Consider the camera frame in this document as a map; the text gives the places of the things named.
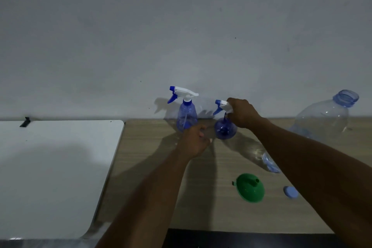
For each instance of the person's left hand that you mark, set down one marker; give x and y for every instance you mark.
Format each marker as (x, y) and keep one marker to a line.
(193, 143)

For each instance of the person's right hand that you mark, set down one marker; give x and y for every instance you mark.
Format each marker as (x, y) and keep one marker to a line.
(245, 114)

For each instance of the white blue trigger spray head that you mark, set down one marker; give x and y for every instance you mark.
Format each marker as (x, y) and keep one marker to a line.
(183, 91)
(222, 104)

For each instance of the green plastic funnel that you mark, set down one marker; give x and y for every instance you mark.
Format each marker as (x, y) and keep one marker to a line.
(250, 189)

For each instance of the clear plastic water bottle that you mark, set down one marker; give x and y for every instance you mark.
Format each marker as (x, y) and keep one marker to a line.
(322, 120)

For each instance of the blue bottle cap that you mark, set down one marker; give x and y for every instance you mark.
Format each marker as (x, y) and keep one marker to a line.
(290, 192)

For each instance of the person's left forearm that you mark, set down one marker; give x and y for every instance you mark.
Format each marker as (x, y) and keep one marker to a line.
(151, 204)

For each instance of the person's right forearm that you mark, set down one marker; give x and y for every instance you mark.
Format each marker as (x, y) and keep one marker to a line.
(319, 175)

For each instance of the black wooden board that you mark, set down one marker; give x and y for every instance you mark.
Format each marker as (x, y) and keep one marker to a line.
(247, 240)

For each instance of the wooden table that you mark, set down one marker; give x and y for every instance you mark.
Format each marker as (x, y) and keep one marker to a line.
(290, 215)

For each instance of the white side table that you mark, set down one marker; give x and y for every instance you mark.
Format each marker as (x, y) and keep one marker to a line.
(52, 169)

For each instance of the black wall clip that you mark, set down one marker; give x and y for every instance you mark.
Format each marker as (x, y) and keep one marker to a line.
(25, 122)

